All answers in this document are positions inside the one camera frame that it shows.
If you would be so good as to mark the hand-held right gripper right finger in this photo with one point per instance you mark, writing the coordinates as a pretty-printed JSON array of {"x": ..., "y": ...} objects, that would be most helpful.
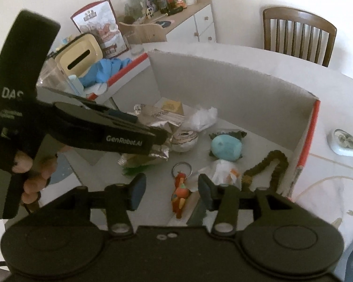
[{"x": 206, "y": 194}]

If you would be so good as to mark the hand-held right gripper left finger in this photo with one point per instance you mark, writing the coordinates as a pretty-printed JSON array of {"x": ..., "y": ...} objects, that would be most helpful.
[{"x": 136, "y": 191}]

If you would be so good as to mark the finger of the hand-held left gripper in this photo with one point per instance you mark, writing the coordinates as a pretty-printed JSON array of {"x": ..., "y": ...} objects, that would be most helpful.
[
  {"x": 120, "y": 117},
  {"x": 160, "y": 135}
]

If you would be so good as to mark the silver foil packet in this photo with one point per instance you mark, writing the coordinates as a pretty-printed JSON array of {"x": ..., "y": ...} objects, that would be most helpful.
[{"x": 164, "y": 122}]

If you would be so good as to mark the red orange keyring toy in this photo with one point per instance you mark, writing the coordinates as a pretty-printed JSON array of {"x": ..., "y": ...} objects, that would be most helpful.
[{"x": 181, "y": 194}]

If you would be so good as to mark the dark green fuzzy toy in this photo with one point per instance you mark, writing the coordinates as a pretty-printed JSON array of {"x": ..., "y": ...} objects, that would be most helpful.
[{"x": 270, "y": 158}]

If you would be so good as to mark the red-edged cardboard box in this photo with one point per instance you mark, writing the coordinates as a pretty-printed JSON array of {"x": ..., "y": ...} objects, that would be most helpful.
[{"x": 223, "y": 94}]

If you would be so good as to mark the person's left hand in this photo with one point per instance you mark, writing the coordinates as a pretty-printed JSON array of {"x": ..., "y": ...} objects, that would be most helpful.
[{"x": 35, "y": 185}]

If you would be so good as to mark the small clear crystal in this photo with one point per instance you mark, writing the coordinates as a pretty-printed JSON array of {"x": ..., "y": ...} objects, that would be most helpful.
[{"x": 138, "y": 109}]

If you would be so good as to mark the white plastic wrapper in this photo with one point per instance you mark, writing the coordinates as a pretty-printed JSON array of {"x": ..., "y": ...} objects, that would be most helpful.
[{"x": 223, "y": 171}]

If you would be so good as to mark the yellow packet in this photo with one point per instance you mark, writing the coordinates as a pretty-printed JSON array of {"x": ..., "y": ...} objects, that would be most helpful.
[{"x": 172, "y": 107}]

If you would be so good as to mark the clear glass jar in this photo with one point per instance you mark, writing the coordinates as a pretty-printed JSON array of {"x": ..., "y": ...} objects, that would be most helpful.
[{"x": 51, "y": 76}]

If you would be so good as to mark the crumpled white plastic bag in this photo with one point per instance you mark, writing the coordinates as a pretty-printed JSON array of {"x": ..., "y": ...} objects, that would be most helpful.
[{"x": 201, "y": 117}]

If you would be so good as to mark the light blue plush toy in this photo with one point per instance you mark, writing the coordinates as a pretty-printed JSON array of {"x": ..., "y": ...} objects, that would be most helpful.
[{"x": 225, "y": 148}]

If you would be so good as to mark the blue cloth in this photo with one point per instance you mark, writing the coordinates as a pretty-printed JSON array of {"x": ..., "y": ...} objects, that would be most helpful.
[{"x": 100, "y": 70}]

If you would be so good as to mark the light blue cup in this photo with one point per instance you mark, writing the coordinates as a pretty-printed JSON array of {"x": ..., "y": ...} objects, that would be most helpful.
[{"x": 76, "y": 85}]

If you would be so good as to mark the clear drinking glass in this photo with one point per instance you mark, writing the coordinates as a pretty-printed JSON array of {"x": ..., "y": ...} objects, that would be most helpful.
[{"x": 133, "y": 47}]

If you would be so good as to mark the yellow tissue box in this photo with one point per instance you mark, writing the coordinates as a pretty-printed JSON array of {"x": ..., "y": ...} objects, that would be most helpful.
[{"x": 89, "y": 42}]

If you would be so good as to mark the light wooden chair back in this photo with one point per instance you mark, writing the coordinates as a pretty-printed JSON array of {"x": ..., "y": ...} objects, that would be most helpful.
[{"x": 147, "y": 33}]

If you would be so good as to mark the printed red and white bag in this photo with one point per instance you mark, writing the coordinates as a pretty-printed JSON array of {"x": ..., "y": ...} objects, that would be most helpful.
[{"x": 100, "y": 29}]

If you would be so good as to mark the blue and pink mouse pad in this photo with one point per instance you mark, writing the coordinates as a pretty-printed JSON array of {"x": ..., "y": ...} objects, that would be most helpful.
[{"x": 164, "y": 23}]

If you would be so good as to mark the glass terrarium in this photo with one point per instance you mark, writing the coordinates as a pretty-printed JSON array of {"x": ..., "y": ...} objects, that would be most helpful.
[{"x": 136, "y": 6}]

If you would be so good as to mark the black tool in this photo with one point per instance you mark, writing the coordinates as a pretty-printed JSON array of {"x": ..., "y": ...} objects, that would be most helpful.
[{"x": 174, "y": 11}]

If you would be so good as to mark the white cabinet with wooden top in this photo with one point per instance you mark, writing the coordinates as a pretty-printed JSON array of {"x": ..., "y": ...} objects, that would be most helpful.
[{"x": 203, "y": 23}]

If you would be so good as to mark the dark jar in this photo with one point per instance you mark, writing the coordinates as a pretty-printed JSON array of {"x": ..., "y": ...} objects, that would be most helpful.
[{"x": 162, "y": 3}]

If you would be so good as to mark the white round gadget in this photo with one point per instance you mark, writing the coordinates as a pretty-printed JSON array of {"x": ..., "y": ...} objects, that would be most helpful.
[{"x": 341, "y": 149}]

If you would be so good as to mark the brown wooden chair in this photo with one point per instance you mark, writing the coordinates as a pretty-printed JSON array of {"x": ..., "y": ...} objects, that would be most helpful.
[{"x": 297, "y": 13}]

